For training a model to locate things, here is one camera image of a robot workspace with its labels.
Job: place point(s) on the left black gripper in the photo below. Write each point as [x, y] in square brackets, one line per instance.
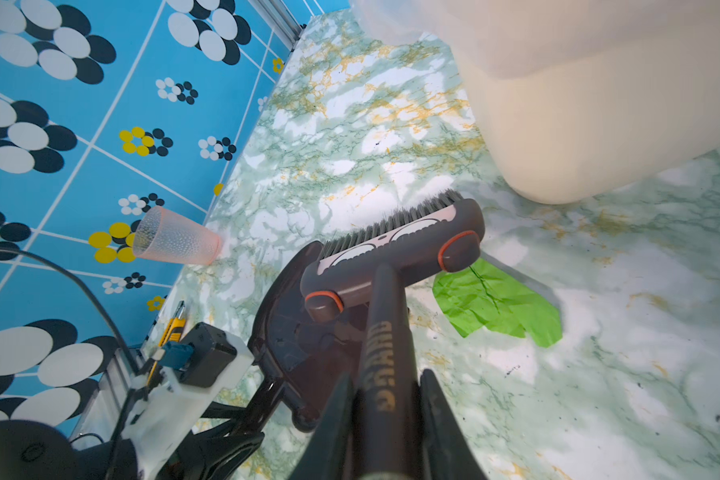
[218, 452]

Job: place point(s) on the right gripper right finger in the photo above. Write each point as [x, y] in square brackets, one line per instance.
[445, 450]

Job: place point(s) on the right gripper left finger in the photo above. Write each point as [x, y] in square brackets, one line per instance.
[325, 455]

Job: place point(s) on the black pink hand brush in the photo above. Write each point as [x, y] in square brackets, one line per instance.
[374, 267]

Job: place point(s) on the black dustpan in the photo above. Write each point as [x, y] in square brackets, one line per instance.
[301, 359]

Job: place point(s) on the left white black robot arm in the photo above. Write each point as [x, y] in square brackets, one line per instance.
[34, 450]

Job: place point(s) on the green crumpled paper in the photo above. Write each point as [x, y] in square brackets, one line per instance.
[484, 296]

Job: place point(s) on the pink translucent cup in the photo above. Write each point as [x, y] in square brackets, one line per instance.
[165, 236]

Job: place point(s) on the beige trash bin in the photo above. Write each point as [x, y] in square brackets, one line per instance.
[599, 123]

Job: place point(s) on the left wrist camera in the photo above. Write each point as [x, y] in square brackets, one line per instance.
[193, 371]

